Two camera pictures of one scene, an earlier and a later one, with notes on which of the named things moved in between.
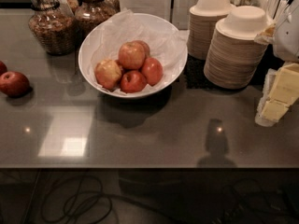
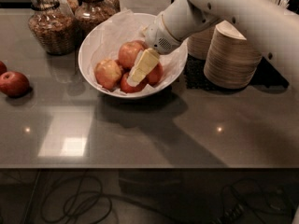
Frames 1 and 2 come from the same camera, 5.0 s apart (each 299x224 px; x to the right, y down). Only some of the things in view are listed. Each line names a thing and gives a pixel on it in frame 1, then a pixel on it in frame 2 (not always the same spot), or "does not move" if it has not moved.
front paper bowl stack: (234, 58) does not move
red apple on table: (14, 84) does not move
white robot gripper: (288, 37) -> (158, 36)
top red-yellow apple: (131, 55) does not move
